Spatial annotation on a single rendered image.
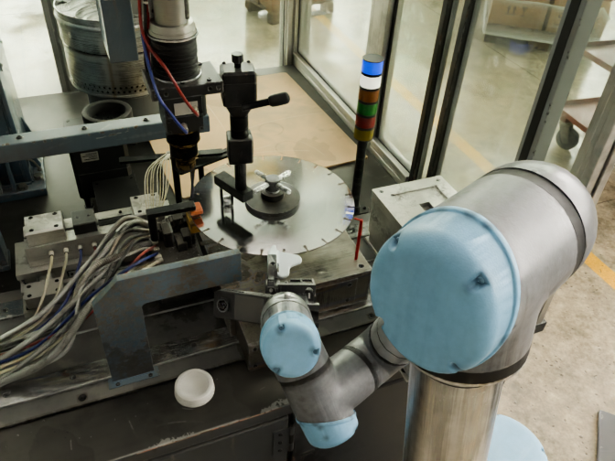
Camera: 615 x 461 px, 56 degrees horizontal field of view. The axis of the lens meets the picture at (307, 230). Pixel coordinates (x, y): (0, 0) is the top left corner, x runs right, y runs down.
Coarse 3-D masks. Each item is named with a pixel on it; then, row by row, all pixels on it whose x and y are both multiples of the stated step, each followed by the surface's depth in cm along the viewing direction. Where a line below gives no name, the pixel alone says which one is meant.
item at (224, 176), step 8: (240, 168) 104; (216, 176) 111; (224, 176) 111; (240, 176) 105; (216, 184) 112; (224, 184) 109; (232, 184) 109; (240, 184) 106; (232, 192) 109; (240, 192) 107; (248, 192) 107; (232, 200) 113; (240, 200) 108
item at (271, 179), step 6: (258, 174) 115; (264, 174) 115; (282, 174) 115; (288, 174) 116; (270, 180) 112; (276, 180) 112; (264, 186) 112; (270, 186) 113; (276, 186) 112; (282, 186) 112; (270, 192) 114; (276, 192) 114; (288, 192) 111
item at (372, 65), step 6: (366, 54) 123; (372, 54) 123; (366, 60) 120; (372, 60) 120; (378, 60) 121; (366, 66) 121; (372, 66) 120; (378, 66) 121; (366, 72) 122; (372, 72) 121; (378, 72) 122
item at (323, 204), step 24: (216, 168) 124; (264, 168) 125; (288, 168) 125; (312, 168) 126; (216, 192) 118; (312, 192) 119; (336, 192) 120; (216, 216) 112; (240, 216) 112; (288, 216) 113; (312, 216) 113; (336, 216) 114; (216, 240) 106; (240, 240) 107; (264, 240) 107; (288, 240) 107; (312, 240) 108
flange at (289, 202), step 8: (256, 184) 119; (288, 184) 119; (264, 192) 114; (280, 192) 114; (296, 192) 117; (248, 200) 114; (256, 200) 114; (264, 200) 114; (272, 200) 114; (280, 200) 115; (288, 200) 115; (296, 200) 115; (248, 208) 114; (256, 208) 113; (264, 208) 113; (272, 208) 113; (280, 208) 113; (288, 208) 113; (296, 208) 114; (264, 216) 112; (272, 216) 112; (280, 216) 112
